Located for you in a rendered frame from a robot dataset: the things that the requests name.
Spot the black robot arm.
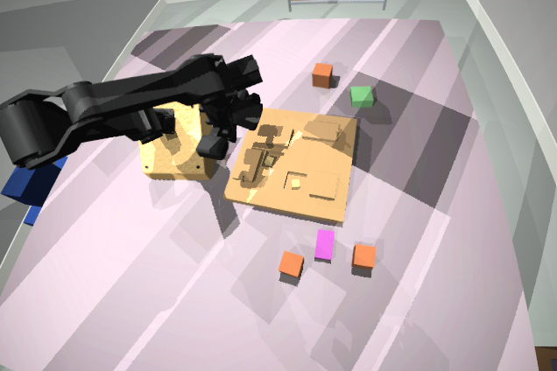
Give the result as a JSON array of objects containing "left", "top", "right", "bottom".
[{"left": 0, "top": 52, "right": 263, "bottom": 171}]

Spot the light green block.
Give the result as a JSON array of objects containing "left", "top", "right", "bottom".
[{"left": 349, "top": 86, "right": 373, "bottom": 108}]

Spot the pink rectangular block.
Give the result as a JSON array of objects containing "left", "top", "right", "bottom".
[{"left": 314, "top": 229, "right": 335, "bottom": 261}]

